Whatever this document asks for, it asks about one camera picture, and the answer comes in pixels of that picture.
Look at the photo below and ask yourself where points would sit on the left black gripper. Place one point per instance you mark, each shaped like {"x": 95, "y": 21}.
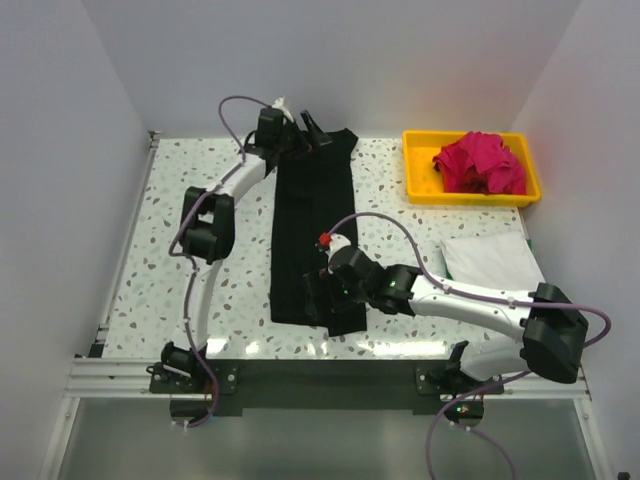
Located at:
{"x": 304, "y": 140}

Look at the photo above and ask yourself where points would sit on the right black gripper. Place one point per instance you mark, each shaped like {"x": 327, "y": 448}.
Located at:
{"x": 319, "y": 282}

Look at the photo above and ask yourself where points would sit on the black t shirt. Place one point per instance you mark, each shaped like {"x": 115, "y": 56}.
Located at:
{"x": 314, "y": 190}

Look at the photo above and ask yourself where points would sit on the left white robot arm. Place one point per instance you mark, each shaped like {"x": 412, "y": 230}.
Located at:
{"x": 206, "y": 234}

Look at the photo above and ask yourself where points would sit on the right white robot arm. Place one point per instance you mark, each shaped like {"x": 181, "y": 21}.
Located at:
{"x": 532, "y": 331}

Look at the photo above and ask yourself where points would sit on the yellow plastic bin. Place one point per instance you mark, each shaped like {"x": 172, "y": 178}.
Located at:
{"x": 425, "y": 186}

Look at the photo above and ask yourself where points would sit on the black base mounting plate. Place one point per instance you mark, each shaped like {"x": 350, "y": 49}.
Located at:
{"x": 416, "y": 386}

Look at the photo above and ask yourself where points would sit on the folded white t shirt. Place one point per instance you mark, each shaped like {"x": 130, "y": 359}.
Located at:
{"x": 500, "y": 261}

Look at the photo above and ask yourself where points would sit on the pink t shirt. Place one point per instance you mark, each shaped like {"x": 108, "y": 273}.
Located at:
{"x": 480, "y": 163}

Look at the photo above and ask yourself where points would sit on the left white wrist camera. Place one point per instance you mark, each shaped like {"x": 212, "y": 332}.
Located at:
{"x": 281, "y": 104}

